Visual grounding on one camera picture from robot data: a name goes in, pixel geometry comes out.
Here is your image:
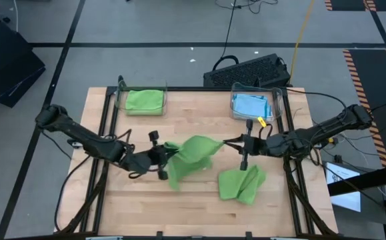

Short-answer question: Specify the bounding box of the black perforated computer case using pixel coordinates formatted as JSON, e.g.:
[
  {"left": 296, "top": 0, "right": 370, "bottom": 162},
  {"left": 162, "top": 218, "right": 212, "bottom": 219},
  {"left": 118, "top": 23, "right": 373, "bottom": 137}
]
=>
[{"left": 203, "top": 53, "right": 292, "bottom": 88}]

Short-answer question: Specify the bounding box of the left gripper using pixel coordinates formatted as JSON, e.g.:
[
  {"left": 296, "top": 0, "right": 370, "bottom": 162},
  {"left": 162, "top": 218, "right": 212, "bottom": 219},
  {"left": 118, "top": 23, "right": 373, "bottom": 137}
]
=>
[{"left": 122, "top": 129, "right": 180, "bottom": 181}]

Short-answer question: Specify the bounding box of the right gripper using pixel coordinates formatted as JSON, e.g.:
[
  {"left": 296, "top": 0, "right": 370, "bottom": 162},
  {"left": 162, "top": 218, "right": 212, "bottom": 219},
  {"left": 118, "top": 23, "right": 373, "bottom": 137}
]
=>
[{"left": 224, "top": 119, "right": 269, "bottom": 171}]

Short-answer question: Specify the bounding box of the white-screen monitor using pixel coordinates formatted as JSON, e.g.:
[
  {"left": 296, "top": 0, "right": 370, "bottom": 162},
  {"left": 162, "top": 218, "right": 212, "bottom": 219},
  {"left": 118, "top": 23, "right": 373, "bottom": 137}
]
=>
[{"left": 325, "top": 161, "right": 362, "bottom": 213}]

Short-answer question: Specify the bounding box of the green microfiber towel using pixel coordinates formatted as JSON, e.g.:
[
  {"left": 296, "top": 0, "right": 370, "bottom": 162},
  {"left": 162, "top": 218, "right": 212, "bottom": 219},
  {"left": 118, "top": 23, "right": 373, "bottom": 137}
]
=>
[
  {"left": 218, "top": 165, "right": 267, "bottom": 206},
  {"left": 125, "top": 89, "right": 165, "bottom": 117},
  {"left": 163, "top": 135, "right": 225, "bottom": 191}
]

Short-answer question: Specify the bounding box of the black beam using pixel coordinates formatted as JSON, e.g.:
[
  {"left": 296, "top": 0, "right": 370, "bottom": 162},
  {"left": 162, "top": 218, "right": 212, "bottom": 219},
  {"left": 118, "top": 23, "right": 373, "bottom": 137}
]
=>
[{"left": 327, "top": 163, "right": 386, "bottom": 197}]

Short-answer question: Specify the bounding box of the yellow cable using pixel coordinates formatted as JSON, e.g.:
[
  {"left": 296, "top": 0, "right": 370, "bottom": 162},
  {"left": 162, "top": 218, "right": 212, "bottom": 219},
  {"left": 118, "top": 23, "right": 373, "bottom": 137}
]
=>
[{"left": 287, "top": 0, "right": 316, "bottom": 84}]

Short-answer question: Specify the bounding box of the black equipment case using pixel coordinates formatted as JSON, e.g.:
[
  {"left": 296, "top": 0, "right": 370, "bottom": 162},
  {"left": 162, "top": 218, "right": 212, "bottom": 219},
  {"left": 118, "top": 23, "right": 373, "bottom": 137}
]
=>
[{"left": 0, "top": 18, "right": 46, "bottom": 109}]

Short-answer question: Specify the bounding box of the white cable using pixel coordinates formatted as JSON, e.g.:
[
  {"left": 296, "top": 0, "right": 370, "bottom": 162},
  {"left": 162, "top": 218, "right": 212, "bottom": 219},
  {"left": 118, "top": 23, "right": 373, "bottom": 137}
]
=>
[{"left": 12, "top": 0, "right": 19, "bottom": 33}]

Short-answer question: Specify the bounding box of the clear plastic bin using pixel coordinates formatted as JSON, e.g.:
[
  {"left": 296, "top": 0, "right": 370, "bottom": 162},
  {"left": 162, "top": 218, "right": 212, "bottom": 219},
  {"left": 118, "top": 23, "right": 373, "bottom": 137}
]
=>
[
  {"left": 115, "top": 79, "right": 169, "bottom": 117},
  {"left": 230, "top": 82, "right": 284, "bottom": 123}
]

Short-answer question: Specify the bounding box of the black hanging cable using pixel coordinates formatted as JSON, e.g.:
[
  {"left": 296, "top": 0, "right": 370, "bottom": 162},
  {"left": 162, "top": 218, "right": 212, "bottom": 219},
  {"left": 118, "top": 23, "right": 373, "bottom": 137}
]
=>
[{"left": 211, "top": 0, "right": 279, "bottom": 71}]

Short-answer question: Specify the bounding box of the black hazard-striped floor mat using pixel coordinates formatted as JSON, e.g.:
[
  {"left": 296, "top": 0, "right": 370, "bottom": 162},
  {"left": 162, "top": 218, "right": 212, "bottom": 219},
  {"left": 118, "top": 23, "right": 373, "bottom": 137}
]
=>
[
  {"left": 342, "top": 49, "right": 386, "bottom": 167},
  {"left": 324, "top": 0, "right": 386, "bottom": 11}
]

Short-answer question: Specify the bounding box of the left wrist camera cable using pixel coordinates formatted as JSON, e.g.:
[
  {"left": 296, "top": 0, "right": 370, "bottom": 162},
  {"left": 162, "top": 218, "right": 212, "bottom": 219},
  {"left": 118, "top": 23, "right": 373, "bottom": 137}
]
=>
[{"left": 128, "top": 166, "right": 157, "bottom": 180}]

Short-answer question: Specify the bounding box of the light blue microfiber towel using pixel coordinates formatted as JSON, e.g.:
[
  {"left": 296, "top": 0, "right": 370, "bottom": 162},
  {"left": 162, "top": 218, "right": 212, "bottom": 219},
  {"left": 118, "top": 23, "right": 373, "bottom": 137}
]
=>
[
  {"left": 232, "top": 94, "right": 269, "bottom": 118},
  {"left": 265, "top": 96, "right": 275, "bottom": 121}
]

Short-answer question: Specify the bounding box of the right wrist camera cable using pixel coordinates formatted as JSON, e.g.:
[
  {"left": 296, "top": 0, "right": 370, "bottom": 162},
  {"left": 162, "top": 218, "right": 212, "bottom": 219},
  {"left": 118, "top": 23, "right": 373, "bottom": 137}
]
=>
[{"left": 258, "top": 123, "right": 275, "bottom": 141}]

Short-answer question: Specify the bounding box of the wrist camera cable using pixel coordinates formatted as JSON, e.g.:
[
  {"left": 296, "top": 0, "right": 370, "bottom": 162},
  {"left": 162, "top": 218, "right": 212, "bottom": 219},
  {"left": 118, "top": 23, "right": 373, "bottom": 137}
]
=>
[
  {"left": 258, "top": 123, "right": 275, "bottom": 141},
  {"left": 128, "top": 166, "right": 157, "bottom": 180}
]

